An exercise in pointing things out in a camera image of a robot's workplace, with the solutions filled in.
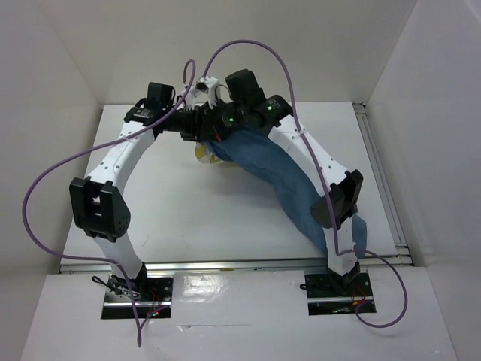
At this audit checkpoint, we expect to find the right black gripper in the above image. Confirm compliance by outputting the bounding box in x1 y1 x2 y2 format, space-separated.
198 96 246 143

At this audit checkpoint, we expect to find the white pillow yellow edge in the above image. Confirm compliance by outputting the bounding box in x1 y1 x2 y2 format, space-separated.
194 142 235 166

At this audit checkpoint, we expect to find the blue pillowcase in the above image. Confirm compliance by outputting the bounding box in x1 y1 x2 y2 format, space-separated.
204 126 369 260

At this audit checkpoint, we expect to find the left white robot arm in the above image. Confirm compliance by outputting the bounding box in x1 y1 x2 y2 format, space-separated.
69 83 201 300

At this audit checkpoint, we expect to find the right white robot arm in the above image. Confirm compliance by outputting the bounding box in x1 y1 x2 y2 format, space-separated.
196 69 367 295

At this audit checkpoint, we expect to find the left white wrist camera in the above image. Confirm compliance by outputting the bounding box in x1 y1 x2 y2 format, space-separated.
180 86 201 110

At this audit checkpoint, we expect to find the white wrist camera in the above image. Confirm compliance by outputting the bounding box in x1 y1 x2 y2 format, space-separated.
195 76 220 109
180 86 201 110

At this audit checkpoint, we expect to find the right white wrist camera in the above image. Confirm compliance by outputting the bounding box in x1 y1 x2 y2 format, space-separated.
195 76 220 109

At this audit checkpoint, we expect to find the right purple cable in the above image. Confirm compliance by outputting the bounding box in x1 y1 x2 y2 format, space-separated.
202 39 410 329

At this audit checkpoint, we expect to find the purple cable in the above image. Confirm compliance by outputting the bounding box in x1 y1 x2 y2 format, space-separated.
22 59 196 347
202 39 410 329

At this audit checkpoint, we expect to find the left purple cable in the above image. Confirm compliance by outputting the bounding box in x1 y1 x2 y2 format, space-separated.
22 59 196 347

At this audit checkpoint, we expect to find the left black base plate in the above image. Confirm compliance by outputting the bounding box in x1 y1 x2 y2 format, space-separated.
92 276 173 320

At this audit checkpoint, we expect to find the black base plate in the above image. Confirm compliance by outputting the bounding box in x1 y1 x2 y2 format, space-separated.
92 276 173 320
299 272 377 316

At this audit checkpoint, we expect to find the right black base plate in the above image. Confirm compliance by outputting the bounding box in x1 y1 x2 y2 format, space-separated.
299 272 377 316

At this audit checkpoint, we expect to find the aluminium side rail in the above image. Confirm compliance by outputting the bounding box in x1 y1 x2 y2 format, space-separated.
352 102 413 265

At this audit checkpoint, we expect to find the aluminium front rail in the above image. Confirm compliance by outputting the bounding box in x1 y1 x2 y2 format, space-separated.
59 254 413 274

